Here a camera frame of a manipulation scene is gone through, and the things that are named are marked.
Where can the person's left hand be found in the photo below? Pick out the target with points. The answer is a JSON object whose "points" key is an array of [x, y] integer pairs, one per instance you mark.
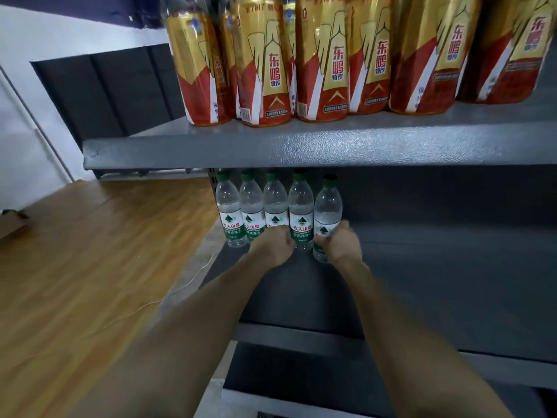
{"points": [[274, 248]]}

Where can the dark grey partition panels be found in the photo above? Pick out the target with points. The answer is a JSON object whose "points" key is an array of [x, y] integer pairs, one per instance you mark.
{"points": [[109, 91]]}

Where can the person's right forearm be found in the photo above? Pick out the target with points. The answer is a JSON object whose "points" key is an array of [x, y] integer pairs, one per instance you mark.
{"points": [[413, 352]]}

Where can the white wall pipe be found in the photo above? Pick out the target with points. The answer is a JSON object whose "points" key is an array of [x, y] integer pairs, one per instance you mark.
{"points": [[35, 126]]}

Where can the person's left forearm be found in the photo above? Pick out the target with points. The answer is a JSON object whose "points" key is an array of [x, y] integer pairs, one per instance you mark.
{"points": [[187, 343]]}

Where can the water bottle green cap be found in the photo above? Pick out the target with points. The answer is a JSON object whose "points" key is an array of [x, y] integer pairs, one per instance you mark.
{"points": [[252, 208], [275, 204], [301, 208], [327, 204], [229, 213]]}

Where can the row of gold red drink bottles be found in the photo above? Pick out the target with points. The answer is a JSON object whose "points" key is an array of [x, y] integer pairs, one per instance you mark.
{"points": [[326, 60]]}

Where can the person's right hand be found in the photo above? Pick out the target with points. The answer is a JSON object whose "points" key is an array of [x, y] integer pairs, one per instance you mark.
{"points": [[344, 245]]}

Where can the flat brown carton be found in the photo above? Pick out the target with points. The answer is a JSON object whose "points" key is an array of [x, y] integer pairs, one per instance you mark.
{"points": [[11, 224]]}

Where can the dark grey metal shelf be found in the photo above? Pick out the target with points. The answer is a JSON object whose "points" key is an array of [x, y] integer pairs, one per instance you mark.
{"points": [[348, 143]]}

